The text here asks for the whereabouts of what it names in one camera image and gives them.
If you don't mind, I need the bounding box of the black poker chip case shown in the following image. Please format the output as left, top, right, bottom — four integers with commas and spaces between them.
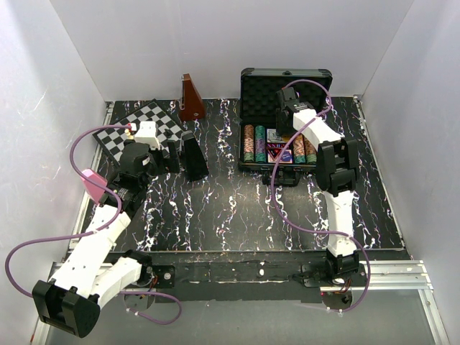
238, 68, 333, 186

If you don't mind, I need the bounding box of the brown wooden metronome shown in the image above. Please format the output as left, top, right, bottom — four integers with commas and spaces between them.
179, 73, 206, 121

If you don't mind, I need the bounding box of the rightmost poker chip row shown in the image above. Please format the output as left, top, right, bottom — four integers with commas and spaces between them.
304, 139, 317, 165

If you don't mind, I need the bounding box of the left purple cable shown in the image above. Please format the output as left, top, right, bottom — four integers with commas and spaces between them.
5, 124, 183, 326

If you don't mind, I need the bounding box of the orange green chip row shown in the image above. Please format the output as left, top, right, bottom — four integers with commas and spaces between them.
293, 134, 306, 164

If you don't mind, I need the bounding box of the blue playing card deck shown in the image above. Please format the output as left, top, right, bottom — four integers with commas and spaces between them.
267, 129, 283, 143

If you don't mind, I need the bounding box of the pink metronome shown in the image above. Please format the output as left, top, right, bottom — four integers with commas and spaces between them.
81, 168, 107, 205

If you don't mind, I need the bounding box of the aluminium rail frame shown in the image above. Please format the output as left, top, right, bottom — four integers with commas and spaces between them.
34, 97, 448, 344

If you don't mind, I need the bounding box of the red playing card deck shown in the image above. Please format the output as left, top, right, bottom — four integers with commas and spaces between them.
267, 148, 293, 164

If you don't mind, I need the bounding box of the leftmost poker chip row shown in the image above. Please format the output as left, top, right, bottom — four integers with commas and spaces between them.
243, 124, 255, 163

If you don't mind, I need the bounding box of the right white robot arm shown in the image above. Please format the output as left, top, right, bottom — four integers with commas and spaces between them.
276, 86, 359, 286

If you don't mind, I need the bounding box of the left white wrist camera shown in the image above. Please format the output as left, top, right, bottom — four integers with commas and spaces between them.
129, 121, 161, 150

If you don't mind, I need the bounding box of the blue small blind button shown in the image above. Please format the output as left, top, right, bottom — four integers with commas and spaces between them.
280, 149, 293, 164

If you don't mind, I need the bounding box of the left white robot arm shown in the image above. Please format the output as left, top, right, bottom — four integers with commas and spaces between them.
32, 139, 175, 338

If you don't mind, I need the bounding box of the green purple chip row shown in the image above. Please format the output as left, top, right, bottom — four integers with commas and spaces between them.
254, 125, 267, 163

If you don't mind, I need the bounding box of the black front mounting bar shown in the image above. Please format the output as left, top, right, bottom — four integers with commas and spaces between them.
107, 249, 346, 303

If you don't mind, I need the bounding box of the poker chip row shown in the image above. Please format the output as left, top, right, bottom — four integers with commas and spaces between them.
304, 139, 317, 165
243, 124, 255, 163

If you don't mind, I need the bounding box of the black white chessboard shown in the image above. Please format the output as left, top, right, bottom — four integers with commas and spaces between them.
93, 100, 184, 165

